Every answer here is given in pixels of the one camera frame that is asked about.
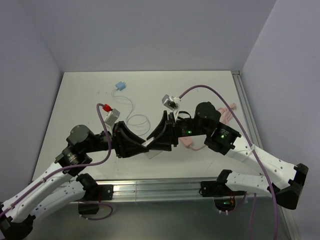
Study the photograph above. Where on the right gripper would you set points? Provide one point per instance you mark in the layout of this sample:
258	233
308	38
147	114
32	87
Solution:
163	142

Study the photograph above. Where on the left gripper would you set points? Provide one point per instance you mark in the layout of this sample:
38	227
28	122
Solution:
123	149

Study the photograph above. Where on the white charger plug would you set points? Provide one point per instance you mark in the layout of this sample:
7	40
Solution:
151	153

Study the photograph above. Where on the pink power strip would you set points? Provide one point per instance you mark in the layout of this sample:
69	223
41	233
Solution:
186	141

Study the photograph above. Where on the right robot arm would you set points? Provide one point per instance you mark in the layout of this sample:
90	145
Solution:
279	179

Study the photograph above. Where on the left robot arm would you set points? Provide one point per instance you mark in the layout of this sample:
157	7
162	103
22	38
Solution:
63	181

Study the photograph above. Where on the blue charger plug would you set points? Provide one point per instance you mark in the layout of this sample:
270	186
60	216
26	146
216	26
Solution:
120	86

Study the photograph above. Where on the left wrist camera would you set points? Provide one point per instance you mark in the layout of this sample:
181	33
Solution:
112	115

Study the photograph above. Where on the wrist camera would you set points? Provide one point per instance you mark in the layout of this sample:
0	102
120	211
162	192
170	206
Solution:
112	115
172	103

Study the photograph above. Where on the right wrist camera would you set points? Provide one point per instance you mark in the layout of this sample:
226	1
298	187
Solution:
172	103

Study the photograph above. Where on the aluminium frame rail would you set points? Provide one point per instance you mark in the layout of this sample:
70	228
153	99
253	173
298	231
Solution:
171	175

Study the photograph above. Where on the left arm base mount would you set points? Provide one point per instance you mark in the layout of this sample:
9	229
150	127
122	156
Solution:
92	201

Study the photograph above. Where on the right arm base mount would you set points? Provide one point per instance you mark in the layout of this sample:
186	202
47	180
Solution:
224	198

